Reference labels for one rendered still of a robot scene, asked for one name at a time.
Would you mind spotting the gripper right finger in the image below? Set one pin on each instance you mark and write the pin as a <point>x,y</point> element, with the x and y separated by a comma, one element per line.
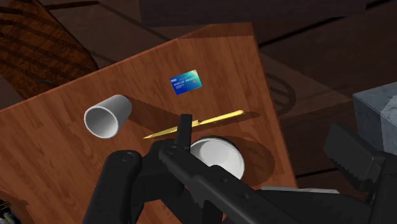
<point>356,158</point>

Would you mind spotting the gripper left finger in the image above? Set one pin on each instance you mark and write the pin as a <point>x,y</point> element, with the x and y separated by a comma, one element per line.
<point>198,192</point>

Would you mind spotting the white bowl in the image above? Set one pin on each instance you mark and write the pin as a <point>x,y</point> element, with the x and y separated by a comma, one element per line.
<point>217,155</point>

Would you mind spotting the yellow knife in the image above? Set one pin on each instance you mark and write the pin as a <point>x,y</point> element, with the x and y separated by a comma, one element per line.
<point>217,118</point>

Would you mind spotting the blue card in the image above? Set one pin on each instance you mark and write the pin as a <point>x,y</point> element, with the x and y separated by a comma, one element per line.
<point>185,82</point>

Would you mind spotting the white cup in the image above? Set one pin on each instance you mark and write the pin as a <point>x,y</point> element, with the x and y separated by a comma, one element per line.
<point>108,114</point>

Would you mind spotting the brown wooden table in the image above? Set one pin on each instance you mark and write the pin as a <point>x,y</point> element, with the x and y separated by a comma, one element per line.
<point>62,139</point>

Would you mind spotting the brown woven basket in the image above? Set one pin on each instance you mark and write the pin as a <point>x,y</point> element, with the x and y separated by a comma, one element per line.
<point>34,46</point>

